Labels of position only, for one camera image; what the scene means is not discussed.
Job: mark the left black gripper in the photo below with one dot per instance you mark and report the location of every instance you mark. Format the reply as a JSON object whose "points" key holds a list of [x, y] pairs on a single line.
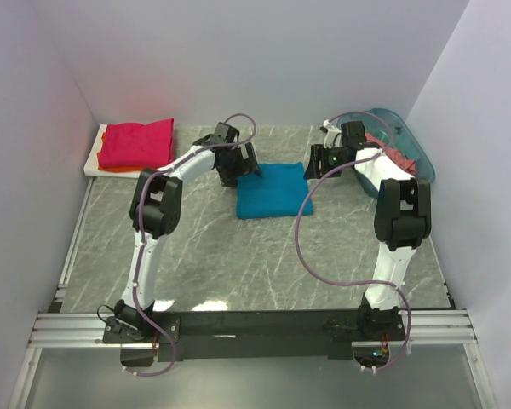
{"points": [[248, 166]]}

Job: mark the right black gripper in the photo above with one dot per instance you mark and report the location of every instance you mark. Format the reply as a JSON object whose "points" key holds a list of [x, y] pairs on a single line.
{"points": [[318, 153]]}

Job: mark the blue t-shirt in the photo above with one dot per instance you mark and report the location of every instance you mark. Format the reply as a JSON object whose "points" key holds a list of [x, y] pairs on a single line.
{"points": [[279, 191]]}

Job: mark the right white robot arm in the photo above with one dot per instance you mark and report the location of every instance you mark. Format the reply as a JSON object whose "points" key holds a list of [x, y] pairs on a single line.
{"points": [[402, 217]]}

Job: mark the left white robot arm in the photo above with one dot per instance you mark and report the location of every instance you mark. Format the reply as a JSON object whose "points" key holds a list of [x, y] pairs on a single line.
{"points": [[155, 211]]}

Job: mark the teal plastic basket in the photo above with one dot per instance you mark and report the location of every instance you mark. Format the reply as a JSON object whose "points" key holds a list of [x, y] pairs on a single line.
{"points": [[404, 140]]}

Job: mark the salmon pink t-shirt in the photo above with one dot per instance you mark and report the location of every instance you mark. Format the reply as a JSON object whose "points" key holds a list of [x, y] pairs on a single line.
{"points": [[406, 164]]}

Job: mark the folded magenta t-shirt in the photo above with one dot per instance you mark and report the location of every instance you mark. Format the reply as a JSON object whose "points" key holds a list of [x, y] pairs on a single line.
{"points": [[163, 130]]}

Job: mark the folded white t-shirt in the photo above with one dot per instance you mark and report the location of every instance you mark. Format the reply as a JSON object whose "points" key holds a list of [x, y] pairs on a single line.
{"points": [[91, 166]]}

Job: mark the black base beam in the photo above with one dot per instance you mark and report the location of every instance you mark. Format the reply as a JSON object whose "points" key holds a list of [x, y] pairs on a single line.
{"points": [[260, 334]]}

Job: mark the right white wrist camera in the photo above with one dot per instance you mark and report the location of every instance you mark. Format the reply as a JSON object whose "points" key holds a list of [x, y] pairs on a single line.
{"points": [[330, 132]]}

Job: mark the aluminium frame rail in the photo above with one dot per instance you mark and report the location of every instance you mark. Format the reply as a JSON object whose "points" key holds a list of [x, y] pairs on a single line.
{"points": [[57, 330]]}

